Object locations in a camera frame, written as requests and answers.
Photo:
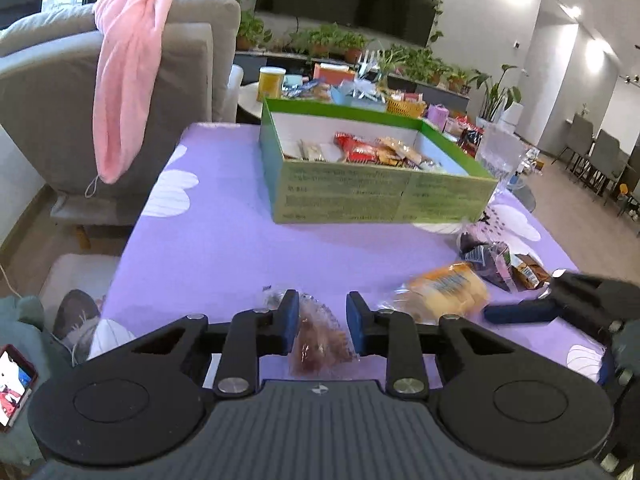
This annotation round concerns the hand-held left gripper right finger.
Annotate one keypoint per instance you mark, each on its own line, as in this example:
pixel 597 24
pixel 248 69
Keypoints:
pixel 356 322

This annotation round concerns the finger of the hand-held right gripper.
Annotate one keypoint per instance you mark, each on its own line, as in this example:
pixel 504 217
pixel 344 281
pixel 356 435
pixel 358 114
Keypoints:
pixel 564 280
pixel 515 312

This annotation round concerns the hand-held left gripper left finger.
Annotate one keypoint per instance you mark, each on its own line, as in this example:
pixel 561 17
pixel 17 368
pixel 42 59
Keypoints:
pixel 290 320

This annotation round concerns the clear brown bread bag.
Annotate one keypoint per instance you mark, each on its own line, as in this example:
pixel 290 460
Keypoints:
pixel 320 345

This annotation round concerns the yellow cake bag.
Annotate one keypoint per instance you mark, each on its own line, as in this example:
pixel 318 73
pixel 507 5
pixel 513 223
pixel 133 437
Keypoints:
pixel 445 290

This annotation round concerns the green cardboard box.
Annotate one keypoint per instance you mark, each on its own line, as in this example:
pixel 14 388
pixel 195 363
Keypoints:
pixel 340 195

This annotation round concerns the pile of snack packets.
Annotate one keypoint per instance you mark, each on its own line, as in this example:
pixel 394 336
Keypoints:
pixel 365 152

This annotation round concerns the brown orange snack bag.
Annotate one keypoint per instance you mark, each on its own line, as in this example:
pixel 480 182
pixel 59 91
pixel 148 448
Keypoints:
pixel 530 272

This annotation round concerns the dark purple snack bag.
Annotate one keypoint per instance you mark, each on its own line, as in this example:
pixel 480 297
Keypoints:
pixel 487 262

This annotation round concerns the dark round side table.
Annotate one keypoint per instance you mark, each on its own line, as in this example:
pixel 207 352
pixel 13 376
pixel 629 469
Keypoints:
pixel 522 200

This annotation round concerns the grey dining chair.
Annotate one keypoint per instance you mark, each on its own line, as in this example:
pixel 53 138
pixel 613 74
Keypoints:
pixel 605 155
pixel 577 135
pixel 630 175

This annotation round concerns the glass pitcher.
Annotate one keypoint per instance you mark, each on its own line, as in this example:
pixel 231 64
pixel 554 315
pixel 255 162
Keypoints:
pixel 500 155

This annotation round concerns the dark red snack bag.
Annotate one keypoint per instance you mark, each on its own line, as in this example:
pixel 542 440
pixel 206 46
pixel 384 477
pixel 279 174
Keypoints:
pixel 470 142

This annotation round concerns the white plant stand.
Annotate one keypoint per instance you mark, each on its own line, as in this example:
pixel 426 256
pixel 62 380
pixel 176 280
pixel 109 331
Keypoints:
pixel 512 115

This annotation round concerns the large leafy floor plant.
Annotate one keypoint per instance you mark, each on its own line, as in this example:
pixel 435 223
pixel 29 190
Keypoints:
pixel 495 95

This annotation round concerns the pink gift bag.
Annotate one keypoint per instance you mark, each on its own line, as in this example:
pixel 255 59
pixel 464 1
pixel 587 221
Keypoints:
pixel 440 112

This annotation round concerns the grey slipper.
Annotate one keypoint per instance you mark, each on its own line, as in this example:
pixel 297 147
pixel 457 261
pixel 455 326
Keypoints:
pixel 75 310

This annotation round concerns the beige footstool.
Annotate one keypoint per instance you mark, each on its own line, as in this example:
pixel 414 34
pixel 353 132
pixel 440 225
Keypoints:
pixel 80 270

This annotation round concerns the yellow woven basket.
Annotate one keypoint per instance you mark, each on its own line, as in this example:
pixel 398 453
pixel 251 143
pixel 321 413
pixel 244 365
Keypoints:
pixel 405 107

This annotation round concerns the white round coffee table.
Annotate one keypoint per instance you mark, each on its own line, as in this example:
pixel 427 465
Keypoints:
pixel 247 100

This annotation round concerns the blue plastic basket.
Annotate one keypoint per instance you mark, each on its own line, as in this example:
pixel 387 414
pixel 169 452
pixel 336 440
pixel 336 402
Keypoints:
pixel 342 96

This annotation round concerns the yellow canister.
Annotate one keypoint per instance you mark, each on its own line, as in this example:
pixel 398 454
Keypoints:
pixel 270 85

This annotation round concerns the orange tissue box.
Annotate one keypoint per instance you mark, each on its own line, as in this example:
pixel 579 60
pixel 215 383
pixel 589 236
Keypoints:
pixel 330 74

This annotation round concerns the green plant in vase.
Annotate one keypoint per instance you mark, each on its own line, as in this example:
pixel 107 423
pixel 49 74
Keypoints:
pixel 387 62

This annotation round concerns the pink towel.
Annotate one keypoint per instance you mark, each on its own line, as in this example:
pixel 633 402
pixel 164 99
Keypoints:
pixel 125 110

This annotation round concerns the person's teal clothed leg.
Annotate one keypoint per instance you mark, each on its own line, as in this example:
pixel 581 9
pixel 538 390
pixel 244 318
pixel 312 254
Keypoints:
pixel 20 320

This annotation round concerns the row of potted plants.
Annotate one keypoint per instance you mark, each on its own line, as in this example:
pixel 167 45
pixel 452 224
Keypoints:
pixel 325 40

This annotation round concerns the smartphone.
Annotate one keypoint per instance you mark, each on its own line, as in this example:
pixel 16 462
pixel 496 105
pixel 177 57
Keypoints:
pixel 12 390

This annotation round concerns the grey armchair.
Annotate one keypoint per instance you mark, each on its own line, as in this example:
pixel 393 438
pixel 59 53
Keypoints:
pixel 50 110

